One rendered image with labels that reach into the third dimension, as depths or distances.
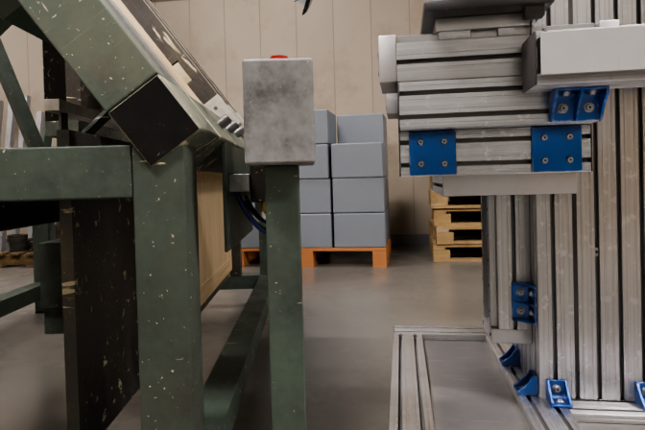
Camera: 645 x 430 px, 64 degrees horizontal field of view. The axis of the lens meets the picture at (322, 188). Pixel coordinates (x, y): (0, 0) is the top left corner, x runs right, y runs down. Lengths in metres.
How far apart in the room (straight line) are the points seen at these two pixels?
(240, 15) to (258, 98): 5.13
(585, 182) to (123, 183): 0.93
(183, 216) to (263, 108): 0.23
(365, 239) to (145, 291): 3.38
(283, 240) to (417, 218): 4.62
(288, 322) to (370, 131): 3.78
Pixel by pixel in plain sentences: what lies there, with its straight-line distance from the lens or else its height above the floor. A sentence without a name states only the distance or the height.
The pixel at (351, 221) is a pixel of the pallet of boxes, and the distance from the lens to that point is 4.21.
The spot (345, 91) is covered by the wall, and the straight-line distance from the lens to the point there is 5.58.
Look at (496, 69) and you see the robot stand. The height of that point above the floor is 0.92.
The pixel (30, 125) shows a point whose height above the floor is 0.94.
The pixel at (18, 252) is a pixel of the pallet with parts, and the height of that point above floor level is 0.13.
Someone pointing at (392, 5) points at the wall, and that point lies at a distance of 5.76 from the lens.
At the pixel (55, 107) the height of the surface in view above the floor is 0.99.
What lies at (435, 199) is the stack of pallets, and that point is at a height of 0.53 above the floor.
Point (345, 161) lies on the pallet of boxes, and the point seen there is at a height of 0.86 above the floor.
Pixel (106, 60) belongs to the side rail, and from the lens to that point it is 0.96.
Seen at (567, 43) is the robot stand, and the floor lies 0.93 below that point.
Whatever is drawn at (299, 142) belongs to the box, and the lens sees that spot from 0.88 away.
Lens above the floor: 0.72
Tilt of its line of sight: 1 degrees down
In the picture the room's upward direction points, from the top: 2 degrees counter-clockwise
